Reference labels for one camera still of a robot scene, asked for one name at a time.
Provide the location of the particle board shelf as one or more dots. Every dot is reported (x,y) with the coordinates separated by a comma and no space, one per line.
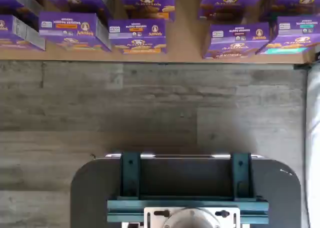
(185,43)

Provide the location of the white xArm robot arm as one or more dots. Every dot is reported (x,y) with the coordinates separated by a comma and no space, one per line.
(192,221)

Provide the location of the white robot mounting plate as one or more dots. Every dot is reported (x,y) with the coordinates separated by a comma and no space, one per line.
(152,220)

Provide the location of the teal aluminium beam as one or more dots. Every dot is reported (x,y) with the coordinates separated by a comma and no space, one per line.
(241,178)
(125,210)
(130,178)

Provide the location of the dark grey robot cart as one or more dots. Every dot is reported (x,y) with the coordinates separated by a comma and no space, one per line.
(95,188)

